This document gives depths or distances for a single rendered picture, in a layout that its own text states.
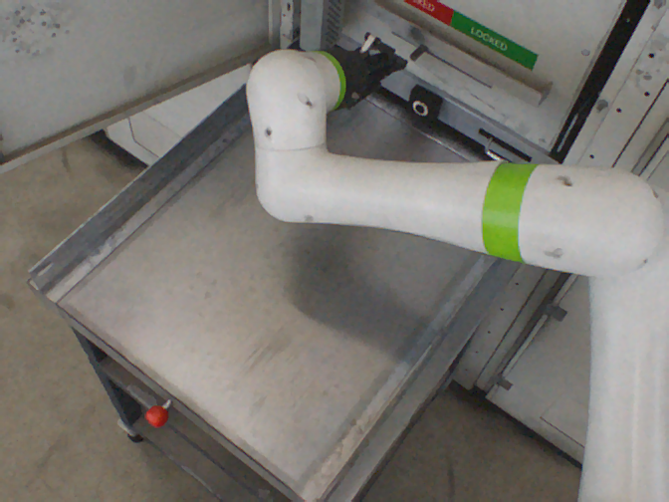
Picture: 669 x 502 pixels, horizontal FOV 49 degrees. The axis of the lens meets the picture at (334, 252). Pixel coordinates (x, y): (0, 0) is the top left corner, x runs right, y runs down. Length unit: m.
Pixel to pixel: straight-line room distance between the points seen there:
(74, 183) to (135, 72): 1.07
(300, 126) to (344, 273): 0.34
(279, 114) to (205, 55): 0.54
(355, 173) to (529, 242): 0.25
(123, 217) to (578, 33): 0.79
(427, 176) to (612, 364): 0.33
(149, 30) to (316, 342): 0.62
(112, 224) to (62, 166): 1.23
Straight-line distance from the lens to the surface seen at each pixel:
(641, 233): 0.82
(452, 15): 1.31
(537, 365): 1.78
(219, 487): 1.81
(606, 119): 1.22
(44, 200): 2.45
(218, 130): 1.40
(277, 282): 1.23
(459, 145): 1.44
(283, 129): 0.99
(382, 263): 1.26
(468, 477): 2.05
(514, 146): 1.39
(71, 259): 1.27
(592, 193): 0.82
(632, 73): 1.16
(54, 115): 1.43
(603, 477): 1.02
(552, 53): 1.25
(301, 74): 0.98
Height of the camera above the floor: 1.92
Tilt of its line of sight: 59 degrees down
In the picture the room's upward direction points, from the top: 8 degrees clockwise
